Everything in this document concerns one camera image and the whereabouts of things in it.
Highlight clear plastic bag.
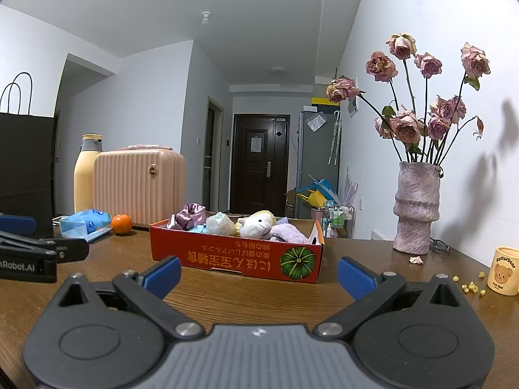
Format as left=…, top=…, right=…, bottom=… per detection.
left=306, top=112, right=327, bottom=132

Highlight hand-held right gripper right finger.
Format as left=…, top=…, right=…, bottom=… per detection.
left=314, top=256, right=467, bottom=339

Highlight bunch of dried pink roses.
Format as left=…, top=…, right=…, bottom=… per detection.
left=326, top=32, right=492, bottom=167

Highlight orange cardboard box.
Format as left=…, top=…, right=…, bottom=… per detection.
left=149, top=212, right=325, bottom=284

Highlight scattered yellow flower bits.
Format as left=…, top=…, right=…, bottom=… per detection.
left=451, top=271, right=488, bottom=297

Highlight grey refrigerator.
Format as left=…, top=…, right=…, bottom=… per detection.
left=298, top=109, right=341, bottom=219

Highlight pink ribbed suitcase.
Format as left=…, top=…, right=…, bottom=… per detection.
left=93, top=148, right=186, bottom=228

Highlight cream bear print mug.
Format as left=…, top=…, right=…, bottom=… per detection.
left=487, top=246, right=519, bottom=296

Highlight white hanging umbrella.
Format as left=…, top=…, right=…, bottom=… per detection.
left=332, top=110, right=342, bottom=167

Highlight purple fairy wings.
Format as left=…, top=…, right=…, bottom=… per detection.
left=344, top=166, right=359, bottom=205

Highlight black paper bag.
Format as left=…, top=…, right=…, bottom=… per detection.
left=0, top=72, right=56, bottom=239

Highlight orange tangerine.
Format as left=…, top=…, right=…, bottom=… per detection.
left=111, top=214, right=133, bottom=235

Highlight wire rack trolley with bottles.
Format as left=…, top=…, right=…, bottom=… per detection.
left=322, top=205, right=355, bottom=239

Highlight side room door frame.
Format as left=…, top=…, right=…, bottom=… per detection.
left=207, top=96, right=225, bottom=213

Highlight purple satin scrunchie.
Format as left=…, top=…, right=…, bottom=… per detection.
left=167, top=203, right=207, bottom=231

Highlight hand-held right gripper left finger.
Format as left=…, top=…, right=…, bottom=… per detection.
left=49, top=256, right=203, bottom=340

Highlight white sheep plush toy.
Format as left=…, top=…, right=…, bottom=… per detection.
left=235, top=210, right=277, bottom=240

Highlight dark brown entrance door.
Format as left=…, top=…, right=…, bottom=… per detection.
left=232, top=113, right=291, bottom=216

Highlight blue and yellow plastic clutter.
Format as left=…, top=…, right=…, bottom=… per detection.
left=298, top=176, right=337, bottom=207

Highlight blue wet wipes pack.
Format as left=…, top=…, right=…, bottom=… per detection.
left=60, top=209, right=113, bottom=241

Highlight lilac fluffy towel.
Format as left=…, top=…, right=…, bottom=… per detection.
left=270, top=224, right=309, bottom=244

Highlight yellow water bottle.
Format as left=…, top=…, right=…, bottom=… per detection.
left=74, top=134, right=103, bottom=214

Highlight yellow and black box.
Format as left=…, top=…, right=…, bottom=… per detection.
left=311, top=97, right=338, bottom=113

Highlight white soft sponge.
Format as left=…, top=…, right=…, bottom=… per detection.
left=206, top=211, right=236, bottom=236

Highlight pink textured vase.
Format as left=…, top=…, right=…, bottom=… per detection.
left=392, top=161, right=441, bottom=255

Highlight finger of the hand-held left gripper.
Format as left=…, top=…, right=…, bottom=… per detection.
left=0, top=231, right=90, bottom=263
left=0, top=213, right=37, bottom=238

